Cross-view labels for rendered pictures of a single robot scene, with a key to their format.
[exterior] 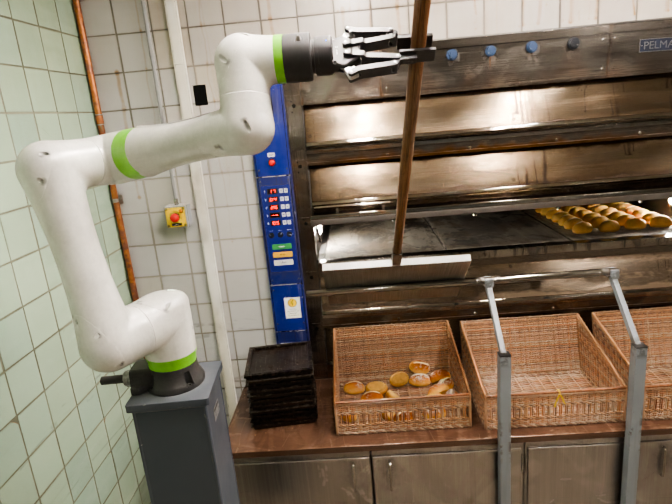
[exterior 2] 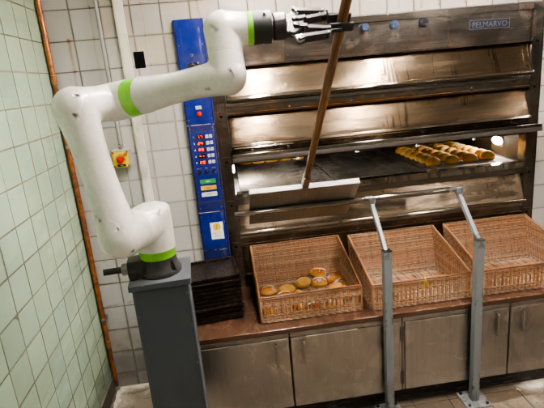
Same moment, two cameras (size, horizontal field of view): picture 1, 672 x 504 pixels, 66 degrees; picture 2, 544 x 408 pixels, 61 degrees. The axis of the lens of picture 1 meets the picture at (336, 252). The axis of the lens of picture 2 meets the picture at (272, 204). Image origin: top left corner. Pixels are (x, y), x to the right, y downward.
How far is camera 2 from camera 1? 0.39 m
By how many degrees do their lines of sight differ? 8
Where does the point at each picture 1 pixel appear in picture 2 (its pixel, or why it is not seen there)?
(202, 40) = (141, 15)
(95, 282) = (113, 190)
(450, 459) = (349, 335)
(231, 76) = (219, 39)
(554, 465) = (423, 333)
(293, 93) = not seen: hidden behind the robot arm
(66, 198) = (91, 128)
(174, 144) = (172, 88)
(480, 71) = (357, 42)
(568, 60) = (420, 35)
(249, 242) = (180, 179)
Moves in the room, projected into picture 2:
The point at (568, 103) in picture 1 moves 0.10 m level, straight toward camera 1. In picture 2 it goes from (421, 67) to (422, 67)
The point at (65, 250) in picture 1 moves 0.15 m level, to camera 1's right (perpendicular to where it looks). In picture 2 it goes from (91, 167) to (144, 161)
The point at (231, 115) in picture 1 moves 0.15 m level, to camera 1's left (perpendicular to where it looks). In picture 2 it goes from (220, 66) to (165, 70)
